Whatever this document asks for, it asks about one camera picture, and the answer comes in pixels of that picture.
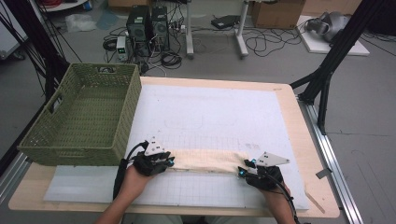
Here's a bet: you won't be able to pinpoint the white grid mat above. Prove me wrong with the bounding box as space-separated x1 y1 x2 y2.
43 83 310 211

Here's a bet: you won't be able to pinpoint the grey tape piece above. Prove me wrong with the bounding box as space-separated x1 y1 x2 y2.
315 167 332 180

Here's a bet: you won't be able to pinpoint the large cardboard box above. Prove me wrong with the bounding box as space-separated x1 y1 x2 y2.
250 0 306 30

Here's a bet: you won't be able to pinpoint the cream cloth with egg print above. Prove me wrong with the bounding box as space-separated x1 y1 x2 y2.
168 147 250 175

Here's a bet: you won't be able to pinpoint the aluminium rail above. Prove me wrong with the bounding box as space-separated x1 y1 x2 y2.
0 152 32 204
297 97 364 224

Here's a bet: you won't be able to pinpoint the clear plastic bag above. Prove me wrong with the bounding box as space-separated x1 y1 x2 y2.
64 13 98 34

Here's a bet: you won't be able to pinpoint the green woven basket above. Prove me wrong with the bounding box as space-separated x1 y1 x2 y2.
17 63 143 167

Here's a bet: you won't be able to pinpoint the left hand-held gripper black cable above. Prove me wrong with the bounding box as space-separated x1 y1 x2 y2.
112 140 150 201

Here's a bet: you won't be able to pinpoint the white floor board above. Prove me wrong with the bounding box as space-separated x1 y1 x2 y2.
296 15 371 57

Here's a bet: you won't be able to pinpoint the grey headset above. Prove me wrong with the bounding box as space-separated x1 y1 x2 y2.
304 11 351 43

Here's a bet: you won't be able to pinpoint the loose black floor cables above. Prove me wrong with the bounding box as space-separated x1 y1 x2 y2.
245 26 306 58

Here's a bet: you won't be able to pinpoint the small white power supply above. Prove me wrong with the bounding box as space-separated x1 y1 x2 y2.
116 35 130 62

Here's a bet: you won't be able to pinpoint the teal sheet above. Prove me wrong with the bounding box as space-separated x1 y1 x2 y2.
95 10 120 31

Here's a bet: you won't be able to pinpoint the right hand-held gripper black cable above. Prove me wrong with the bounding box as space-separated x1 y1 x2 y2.
269 172 303 224

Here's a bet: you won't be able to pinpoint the thin wooden stick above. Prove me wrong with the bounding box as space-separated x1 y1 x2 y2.
305 189 327 215

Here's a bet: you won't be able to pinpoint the person's left hand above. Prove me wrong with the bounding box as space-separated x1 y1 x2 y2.
121 164 154 195

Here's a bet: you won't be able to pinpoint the hand-held gripper black cable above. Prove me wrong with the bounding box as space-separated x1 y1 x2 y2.
269 172 303 224
112 140 150 201

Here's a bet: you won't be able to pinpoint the black metal stand with cables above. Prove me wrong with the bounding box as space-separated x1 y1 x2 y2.
0 0 72 105

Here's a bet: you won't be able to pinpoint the coiled black cable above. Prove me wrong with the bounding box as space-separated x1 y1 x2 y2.
160 50 183 70

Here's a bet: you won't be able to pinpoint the wide black computer tower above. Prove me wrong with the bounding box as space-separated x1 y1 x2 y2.
126 6 153 58

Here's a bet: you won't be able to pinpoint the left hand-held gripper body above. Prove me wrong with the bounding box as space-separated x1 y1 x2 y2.
133 135 172 177

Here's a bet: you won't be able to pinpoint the flat black box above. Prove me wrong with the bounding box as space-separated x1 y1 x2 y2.
210 14 241 30

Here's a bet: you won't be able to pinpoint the person's right hand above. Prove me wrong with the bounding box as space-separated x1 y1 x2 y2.
261 183 292 206

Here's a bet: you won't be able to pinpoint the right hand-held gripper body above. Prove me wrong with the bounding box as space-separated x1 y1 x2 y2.
246 151 290 191

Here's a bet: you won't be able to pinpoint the white desk leg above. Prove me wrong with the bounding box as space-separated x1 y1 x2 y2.
185 0 195 60
234 0 250 59

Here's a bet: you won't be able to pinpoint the narrow black computer tower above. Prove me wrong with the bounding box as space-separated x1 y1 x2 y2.
151 6 171 52

